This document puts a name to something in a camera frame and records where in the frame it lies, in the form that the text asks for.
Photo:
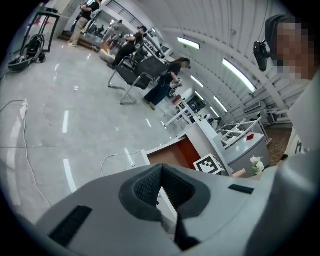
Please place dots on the person's right forearm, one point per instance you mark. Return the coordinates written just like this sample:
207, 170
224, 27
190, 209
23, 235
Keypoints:
239, 173

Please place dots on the white leg table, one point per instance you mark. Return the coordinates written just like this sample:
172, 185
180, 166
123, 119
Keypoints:
180, 113

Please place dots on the black floor cleaning machine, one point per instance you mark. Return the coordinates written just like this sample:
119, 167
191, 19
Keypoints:
31, 50

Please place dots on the black metal frame stand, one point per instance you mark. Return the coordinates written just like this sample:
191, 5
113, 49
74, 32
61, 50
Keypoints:
48, 27

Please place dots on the black head camera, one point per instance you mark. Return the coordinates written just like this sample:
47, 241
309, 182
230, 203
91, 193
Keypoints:
260, 55

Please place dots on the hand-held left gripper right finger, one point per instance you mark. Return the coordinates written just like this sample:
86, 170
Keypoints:
225, 200

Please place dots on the person's white shirt torso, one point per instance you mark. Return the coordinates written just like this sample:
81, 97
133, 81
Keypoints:
300, 200

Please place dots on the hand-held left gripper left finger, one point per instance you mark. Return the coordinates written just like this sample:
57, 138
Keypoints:
107, 215

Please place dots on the small red item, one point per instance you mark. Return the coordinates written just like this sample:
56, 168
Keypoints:
250, 137

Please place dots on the long ceiling light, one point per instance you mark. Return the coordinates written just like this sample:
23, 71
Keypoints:
197, 81
238, 73
220, 104
188, 43

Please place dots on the white drawer with brown inside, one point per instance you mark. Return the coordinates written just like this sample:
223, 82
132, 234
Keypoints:
175, 153

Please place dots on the person's head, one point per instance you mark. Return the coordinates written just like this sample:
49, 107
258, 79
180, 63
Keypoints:
295, 47

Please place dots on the grey curved counter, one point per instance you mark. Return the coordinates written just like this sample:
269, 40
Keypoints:
250, 152

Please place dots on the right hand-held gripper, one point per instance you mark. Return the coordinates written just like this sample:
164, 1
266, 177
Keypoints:
208, 165

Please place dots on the black mesh office chair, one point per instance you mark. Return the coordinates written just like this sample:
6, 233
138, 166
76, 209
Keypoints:
140, 75

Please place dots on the white artificial flowers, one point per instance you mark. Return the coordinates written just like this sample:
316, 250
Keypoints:
258, 165

